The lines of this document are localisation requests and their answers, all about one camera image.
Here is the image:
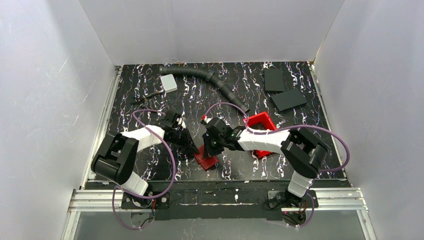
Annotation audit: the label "red card holder wallet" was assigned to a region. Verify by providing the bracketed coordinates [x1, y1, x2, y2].
[194, 145, 219, 171]

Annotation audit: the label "red plastic tray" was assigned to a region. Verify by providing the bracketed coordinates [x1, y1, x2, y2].
[242, 111, 281, 159]

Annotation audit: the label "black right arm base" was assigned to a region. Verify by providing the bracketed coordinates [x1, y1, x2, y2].
[263, 190, 319, 227]

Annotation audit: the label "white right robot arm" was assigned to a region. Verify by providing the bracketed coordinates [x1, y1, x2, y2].
[202, 117, 329, 198]

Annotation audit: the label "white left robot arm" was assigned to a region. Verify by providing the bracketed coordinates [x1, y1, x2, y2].
[90, 110, 199, 200]

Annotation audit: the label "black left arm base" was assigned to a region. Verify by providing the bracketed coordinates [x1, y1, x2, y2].
[121, 192, 170, 210]

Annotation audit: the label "black pliers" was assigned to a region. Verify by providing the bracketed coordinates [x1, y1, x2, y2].
[131, 91, 165, 108]

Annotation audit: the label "small grey box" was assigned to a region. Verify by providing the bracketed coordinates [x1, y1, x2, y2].
[160, 74, 178, 93]

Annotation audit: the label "black flat pad upper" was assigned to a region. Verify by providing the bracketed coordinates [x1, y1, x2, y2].
[263, 68, 285, 94]

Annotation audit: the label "black flat pad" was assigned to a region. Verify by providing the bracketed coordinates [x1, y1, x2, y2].
[263, 68, 285, 94]
[270, 89, 307, 112]

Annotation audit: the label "black flat pad lower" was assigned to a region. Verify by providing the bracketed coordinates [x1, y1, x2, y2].
[270, 89, 307, 112]

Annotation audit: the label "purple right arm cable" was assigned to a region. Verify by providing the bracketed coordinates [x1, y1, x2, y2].
[202, 102, 351, 229]

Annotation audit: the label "black corrugated hose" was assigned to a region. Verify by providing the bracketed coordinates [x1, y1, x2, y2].
[158, 65, 250, 115]

